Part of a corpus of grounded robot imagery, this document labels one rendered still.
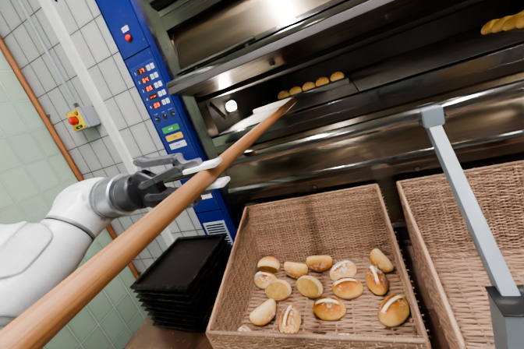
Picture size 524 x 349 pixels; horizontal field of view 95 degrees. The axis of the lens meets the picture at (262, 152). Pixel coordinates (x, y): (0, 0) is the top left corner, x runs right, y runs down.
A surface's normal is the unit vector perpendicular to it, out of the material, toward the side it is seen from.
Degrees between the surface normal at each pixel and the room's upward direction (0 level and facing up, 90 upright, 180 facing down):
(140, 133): 90
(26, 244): 65
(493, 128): 70
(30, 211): 90
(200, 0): 90
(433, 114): 90
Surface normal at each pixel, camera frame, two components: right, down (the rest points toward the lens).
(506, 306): -0.33, -0.91
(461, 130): -0.38, 0.01
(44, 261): 0.69, -0.47
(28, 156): 0.90, -0.23
